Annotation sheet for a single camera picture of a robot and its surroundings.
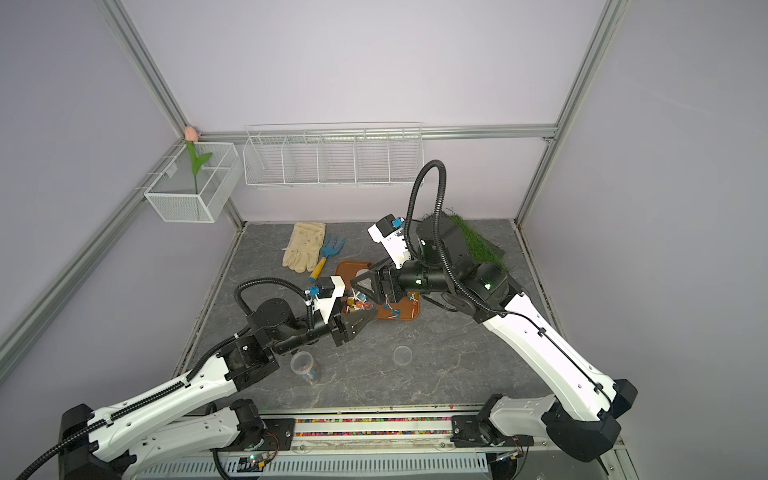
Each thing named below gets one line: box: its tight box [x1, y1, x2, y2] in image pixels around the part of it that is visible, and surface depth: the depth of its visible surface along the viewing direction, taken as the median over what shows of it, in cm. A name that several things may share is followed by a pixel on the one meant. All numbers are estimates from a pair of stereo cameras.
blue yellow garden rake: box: [309, 234, 346, 282], surface depth 114 cm
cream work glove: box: [282, 222, 327, 273], surface depth 114 cm
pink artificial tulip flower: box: [185, 126, 213, 195], surface depth 92 cm
